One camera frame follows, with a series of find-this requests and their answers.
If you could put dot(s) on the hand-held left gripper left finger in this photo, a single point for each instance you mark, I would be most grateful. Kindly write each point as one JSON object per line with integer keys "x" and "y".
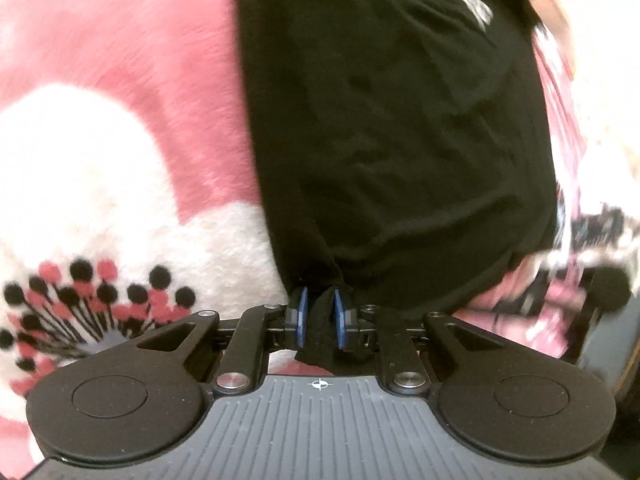
{"x": 300, "y": 317}

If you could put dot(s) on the pink floral blanket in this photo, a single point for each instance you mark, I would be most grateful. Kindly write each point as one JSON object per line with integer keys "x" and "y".
{"x": 125, "y": 135}

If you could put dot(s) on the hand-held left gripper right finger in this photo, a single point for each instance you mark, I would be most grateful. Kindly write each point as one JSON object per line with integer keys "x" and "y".
{"x": 341, "y": 320}

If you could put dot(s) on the black t-shirt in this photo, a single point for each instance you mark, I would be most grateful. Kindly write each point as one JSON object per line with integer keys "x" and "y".
{"x": 390, "y": 135}

